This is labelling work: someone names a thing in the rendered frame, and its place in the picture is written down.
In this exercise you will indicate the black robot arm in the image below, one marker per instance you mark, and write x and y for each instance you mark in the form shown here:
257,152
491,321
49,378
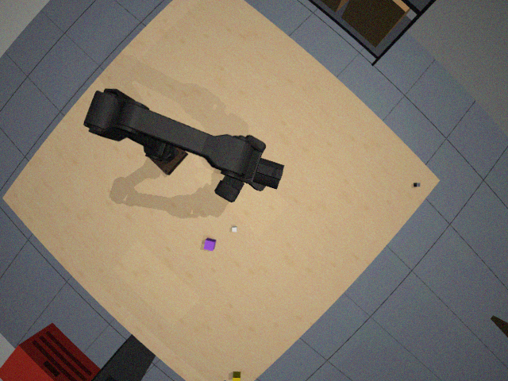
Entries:
114,115

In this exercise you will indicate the purple block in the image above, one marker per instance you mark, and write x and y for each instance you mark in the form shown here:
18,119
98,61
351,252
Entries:
210,244

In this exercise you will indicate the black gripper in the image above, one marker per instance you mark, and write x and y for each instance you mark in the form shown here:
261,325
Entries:
229,188

